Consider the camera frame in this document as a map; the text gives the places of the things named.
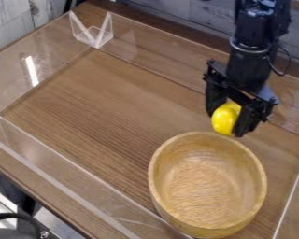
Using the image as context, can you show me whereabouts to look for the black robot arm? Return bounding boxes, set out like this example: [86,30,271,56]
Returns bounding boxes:
[202,0,291,137]

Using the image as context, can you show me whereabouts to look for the clear acrylic tray enclosure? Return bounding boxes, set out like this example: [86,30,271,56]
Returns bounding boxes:
[0,9,299,239]

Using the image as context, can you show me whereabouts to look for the brown wooden bowl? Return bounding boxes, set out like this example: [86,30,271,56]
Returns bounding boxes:
[148,132,268,239]

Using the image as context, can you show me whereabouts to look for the black metal bracket with screw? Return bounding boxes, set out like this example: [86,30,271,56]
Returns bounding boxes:
[15,208,61,239]

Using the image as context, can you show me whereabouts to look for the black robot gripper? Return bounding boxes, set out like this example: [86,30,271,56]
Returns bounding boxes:
[202,37,279,137]

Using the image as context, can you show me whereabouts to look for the black cable bottom left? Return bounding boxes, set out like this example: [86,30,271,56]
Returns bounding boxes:
[0,212,41,239]

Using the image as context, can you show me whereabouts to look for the yellow lemon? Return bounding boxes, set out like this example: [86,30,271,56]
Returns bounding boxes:
[212,102,240,135]

